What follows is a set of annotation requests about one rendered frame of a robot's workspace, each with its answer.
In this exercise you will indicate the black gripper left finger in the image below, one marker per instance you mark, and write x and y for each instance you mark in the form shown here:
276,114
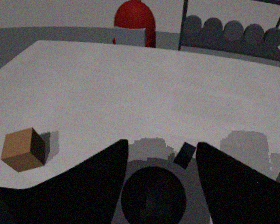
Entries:
86,194

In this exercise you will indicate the brown cube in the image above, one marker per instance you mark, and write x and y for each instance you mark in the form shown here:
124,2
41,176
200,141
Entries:
23,150

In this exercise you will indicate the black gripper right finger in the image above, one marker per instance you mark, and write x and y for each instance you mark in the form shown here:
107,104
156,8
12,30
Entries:
236,194

